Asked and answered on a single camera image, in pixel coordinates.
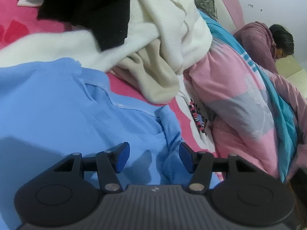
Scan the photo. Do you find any pink white headboard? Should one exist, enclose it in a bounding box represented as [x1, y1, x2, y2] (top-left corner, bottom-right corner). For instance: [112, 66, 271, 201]
[214, 0, 245, 33]

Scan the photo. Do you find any white knit sweater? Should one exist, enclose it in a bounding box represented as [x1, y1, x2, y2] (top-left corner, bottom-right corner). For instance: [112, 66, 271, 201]
[1, 0, 212, 74]

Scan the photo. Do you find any pink grey quilt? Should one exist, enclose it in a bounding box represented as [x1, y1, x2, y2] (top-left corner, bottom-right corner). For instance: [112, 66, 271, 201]
[184, 12, 306, 182]

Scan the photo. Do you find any light blue t-shirt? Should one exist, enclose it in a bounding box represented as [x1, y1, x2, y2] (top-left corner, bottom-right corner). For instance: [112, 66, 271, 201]
[1, 58, 216, 229]

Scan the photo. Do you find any pink floral bed blanket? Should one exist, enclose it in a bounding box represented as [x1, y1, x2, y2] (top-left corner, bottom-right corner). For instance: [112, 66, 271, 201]
[0, 0, 224, 180]

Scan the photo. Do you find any green patterned pillow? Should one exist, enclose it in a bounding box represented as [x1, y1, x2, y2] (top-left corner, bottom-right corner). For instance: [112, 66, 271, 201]
[194, 0, 218, 21]

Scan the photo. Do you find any person in purple jacket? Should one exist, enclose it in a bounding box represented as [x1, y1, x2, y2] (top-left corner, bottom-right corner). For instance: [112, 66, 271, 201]
[233, 21, 295, 74]

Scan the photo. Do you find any black garment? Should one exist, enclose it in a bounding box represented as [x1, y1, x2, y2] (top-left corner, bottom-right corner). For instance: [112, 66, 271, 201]
[37, 0, 130, 50]

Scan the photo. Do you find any beige garment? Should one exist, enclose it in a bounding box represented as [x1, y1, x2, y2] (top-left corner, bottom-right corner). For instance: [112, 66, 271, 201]
[112, 39, 180, 104]

